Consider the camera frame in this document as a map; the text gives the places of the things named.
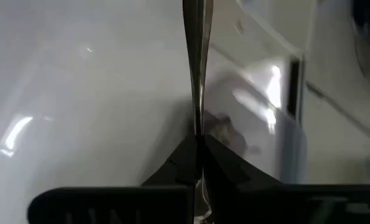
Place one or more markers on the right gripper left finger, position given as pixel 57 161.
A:
pixel 172 174

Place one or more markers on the white glossy table sheet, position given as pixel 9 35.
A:
pixel 79 77

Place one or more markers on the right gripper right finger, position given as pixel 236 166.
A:
pixel 235 186

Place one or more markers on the black metal spoon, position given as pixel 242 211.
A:
pixel 196 46

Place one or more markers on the white plastic bin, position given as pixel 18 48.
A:
pixel 334 149

